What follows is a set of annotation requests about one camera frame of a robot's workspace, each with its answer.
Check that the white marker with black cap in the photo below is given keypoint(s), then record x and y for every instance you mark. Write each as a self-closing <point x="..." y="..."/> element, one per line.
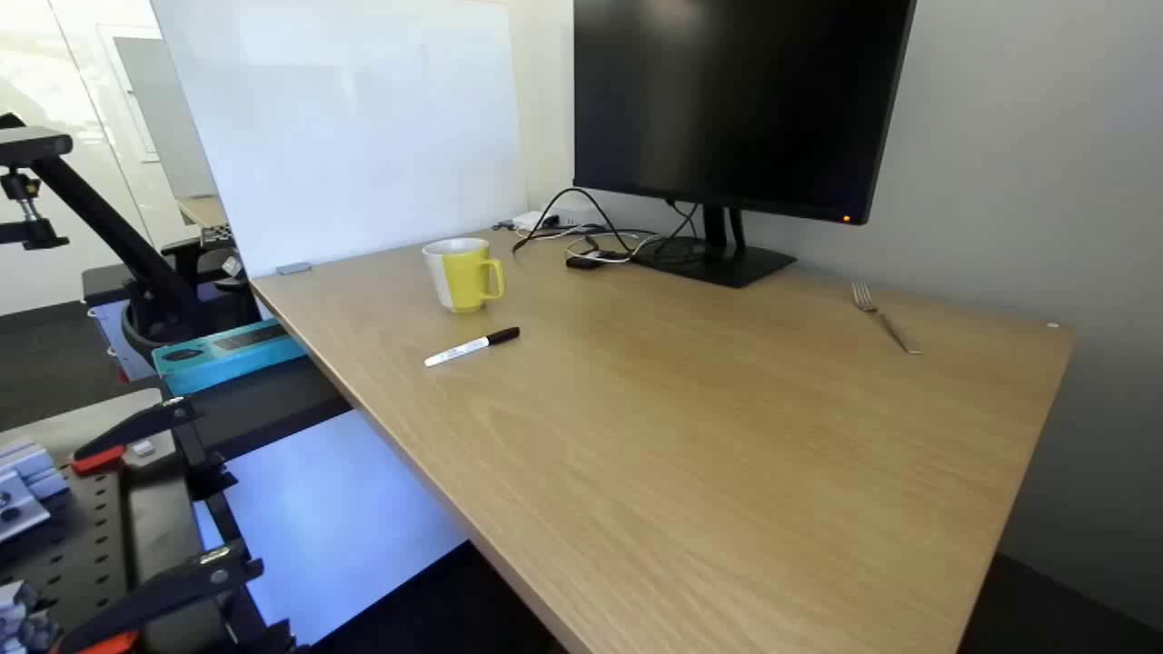
<point x="468" y="352"/>

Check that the small black dongle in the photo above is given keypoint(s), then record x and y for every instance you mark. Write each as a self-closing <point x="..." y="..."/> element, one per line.
<point x="585" y="260"/>

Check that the white power strip box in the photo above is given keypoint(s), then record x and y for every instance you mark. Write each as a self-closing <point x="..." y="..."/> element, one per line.
<point x="531" y="223"/>

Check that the white mug with yellow inside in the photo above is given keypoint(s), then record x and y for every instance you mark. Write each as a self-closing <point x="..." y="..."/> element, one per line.
<point x="468" y="282"/>

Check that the black monitor stand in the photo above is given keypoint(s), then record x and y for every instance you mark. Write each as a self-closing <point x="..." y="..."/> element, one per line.
<point x="714" y="260"/>

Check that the black computer monitor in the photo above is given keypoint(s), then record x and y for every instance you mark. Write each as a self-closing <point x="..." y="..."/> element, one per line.
<point x="738" y="96"/>

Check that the pale thin strip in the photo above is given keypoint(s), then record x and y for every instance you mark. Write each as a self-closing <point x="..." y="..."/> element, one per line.
<point x="881" y="317"/>

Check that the large white board panel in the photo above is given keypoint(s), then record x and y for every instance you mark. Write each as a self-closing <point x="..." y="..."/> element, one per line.
<point x="349" y="122"/>

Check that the teal plastic tray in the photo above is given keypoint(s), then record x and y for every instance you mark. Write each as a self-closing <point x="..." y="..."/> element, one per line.
<point x="223" y="353"/>

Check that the black perforated metal board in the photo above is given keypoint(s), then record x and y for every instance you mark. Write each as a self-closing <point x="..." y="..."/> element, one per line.
<point x="86" y="546"/>

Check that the stack of blue white cards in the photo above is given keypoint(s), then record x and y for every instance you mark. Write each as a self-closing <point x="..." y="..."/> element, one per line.
<point x="26" y="479"/>

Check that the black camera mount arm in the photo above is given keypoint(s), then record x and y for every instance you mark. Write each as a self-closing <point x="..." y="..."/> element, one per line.
<point x="114" y="232"/>

